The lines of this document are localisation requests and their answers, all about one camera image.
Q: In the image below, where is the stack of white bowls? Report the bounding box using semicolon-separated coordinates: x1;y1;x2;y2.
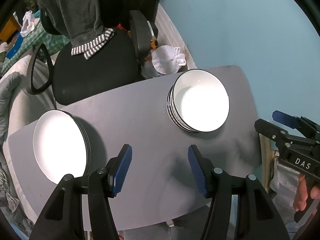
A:
166;69;230;133

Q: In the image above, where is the white plate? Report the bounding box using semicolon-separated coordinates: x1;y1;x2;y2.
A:
33;109;91;184

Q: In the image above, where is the right hand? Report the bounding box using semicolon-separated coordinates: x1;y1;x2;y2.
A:
293;174;320;212

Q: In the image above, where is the striped garment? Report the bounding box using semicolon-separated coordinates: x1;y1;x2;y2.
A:
0;168;20;213

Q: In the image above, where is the white tied trash bag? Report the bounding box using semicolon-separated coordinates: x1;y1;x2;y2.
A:
151;45;187;75

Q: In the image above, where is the grey bed mattress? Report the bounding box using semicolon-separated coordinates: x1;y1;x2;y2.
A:
0;52;57;140

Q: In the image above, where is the grey duvet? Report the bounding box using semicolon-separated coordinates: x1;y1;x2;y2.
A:
0;72;21;145

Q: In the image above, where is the green checkered tablecloth table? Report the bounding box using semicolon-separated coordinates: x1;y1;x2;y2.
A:
1;21;70;76

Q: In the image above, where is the black office chair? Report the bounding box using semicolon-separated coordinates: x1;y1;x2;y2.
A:
27;0;158;105

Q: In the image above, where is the blue box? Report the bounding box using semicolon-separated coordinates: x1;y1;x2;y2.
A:
6;34;23;59

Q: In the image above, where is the white plastic bag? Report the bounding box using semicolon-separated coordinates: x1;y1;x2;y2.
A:
20;11;40;37

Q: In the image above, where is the dark grey hoodie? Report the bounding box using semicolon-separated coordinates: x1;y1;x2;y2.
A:
38;0;115;60

